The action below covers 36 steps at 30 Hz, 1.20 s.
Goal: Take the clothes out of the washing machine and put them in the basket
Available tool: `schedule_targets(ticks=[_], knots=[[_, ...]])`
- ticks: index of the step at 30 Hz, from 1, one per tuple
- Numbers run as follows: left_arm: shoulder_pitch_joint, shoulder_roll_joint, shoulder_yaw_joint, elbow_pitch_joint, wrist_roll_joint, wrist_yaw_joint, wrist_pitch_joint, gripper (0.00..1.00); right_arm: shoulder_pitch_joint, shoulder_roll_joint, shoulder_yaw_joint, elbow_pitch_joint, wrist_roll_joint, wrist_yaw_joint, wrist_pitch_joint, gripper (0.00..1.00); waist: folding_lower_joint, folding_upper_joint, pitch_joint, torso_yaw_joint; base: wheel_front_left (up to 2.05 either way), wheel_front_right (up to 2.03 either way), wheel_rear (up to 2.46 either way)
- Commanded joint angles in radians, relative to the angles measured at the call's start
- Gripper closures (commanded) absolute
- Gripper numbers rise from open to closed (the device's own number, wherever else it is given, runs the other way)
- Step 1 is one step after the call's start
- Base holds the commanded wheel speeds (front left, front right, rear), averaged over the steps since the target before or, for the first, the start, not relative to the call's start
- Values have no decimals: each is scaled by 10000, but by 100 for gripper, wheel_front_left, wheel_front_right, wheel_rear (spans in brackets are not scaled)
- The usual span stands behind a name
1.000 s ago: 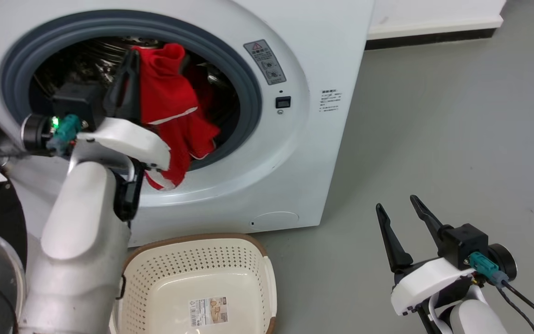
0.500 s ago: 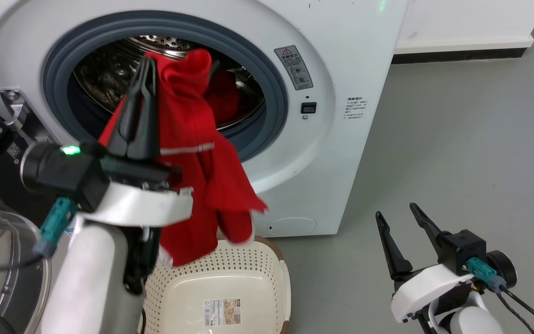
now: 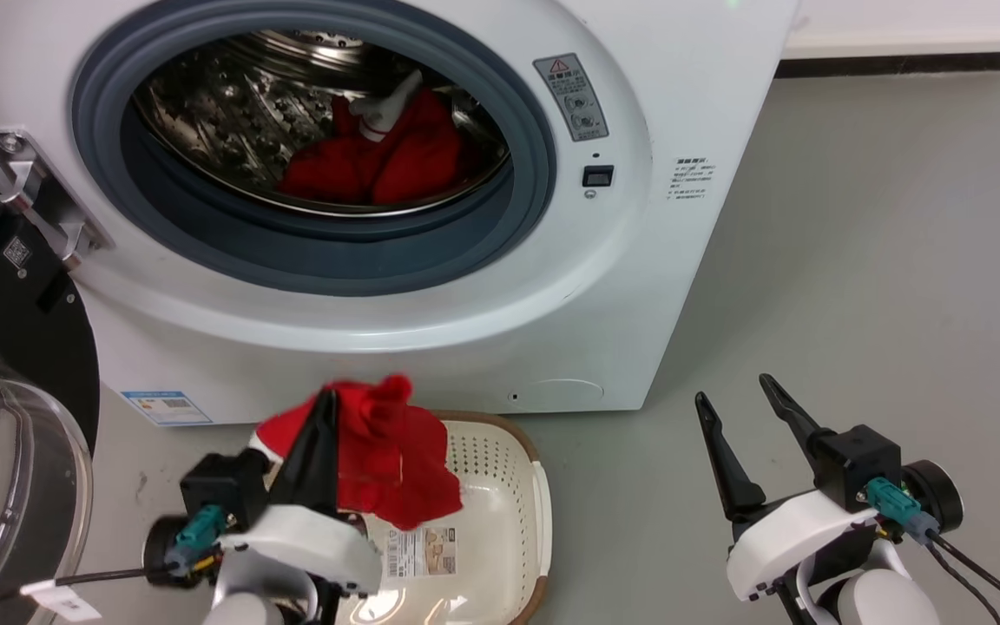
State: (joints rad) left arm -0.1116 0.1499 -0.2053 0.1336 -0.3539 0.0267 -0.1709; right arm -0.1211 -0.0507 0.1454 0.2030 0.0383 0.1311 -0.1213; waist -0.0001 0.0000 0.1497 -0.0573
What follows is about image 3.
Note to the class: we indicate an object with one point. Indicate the chrome door hinge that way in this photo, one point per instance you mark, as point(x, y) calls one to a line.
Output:
point(38, 195)

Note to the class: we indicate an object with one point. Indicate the red garment with white trim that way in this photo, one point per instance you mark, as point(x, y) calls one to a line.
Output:
point(404, 156)

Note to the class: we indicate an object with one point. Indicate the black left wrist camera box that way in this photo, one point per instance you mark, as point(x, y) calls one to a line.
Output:
point(222, 490)

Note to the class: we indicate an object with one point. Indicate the grey rubber door gasket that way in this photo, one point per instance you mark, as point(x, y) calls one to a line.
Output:
point(326, 252)

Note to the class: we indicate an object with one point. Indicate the black door latch slot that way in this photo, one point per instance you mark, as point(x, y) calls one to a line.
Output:
point(597, 176)

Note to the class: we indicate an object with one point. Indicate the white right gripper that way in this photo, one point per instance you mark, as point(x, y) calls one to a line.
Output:
point(791, 538)

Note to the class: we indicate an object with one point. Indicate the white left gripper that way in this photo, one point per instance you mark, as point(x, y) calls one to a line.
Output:
point(309, 542)

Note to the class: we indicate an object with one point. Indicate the cream perforated laundry basket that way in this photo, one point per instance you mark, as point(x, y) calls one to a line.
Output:
point(500, 521)

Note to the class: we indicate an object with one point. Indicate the paper label on basket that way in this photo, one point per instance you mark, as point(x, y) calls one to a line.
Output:
point(420, 552)

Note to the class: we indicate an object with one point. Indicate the blue energy label sticker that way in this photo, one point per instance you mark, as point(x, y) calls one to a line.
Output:
point(167, 406)

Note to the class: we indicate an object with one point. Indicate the stainless steel washer drum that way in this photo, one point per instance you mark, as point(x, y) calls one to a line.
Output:
point(222, 113)

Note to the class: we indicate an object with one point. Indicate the grey warning sticker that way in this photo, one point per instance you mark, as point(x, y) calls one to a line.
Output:
point(573, 97)

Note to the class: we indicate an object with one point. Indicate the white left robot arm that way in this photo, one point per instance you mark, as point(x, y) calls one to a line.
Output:
point(248, 599)

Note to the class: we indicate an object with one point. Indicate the red cloth garment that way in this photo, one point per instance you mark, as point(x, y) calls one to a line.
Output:
point(391, 460)

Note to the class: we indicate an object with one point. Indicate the black wall baseboard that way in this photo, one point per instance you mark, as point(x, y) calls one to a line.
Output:
point(899, 64)

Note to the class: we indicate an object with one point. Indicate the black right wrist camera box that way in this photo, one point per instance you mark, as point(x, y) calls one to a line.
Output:
point(856, 464)

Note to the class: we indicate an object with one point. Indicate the white front-load washing machine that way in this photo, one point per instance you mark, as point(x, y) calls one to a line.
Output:
point(665, 286)

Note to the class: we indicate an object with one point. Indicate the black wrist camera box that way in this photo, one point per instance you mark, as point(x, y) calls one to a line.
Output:
point(856, 464)
point(222, 490)

